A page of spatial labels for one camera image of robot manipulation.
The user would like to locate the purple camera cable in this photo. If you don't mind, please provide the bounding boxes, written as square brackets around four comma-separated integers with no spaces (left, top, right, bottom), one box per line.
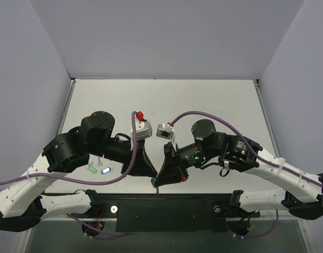
[169,110,323,191]
[0,111,140,185]

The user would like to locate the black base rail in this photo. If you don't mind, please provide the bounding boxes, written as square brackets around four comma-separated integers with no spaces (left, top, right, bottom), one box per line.
[42,192,260,233]

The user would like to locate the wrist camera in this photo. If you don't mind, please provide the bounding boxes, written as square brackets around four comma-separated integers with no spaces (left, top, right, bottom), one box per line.
[156,122,177,149]
[130,111,153,141]

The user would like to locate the green key tag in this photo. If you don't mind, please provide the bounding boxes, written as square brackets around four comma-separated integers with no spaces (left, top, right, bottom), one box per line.
[87,164,98,174]

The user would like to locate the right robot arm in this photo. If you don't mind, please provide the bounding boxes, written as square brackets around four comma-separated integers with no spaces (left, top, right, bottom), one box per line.
[154,119,323,220]

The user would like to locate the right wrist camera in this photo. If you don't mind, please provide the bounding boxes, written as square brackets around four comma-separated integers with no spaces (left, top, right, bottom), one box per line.
[156,122,177,149]

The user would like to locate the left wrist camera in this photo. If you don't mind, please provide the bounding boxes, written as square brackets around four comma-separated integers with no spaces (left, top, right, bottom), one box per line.
[130,111,153,141]

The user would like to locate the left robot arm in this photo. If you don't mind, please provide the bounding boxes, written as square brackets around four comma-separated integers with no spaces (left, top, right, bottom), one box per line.
[0,111,157,232]

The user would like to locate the dark blue key tag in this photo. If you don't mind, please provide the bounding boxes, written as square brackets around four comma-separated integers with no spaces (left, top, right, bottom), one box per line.
[100,167,112,174]

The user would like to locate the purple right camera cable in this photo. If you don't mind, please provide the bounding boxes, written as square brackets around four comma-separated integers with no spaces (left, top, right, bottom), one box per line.
[169,110,323,191]

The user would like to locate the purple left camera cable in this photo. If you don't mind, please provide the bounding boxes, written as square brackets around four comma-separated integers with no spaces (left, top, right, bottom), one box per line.
[0,111,140,185]

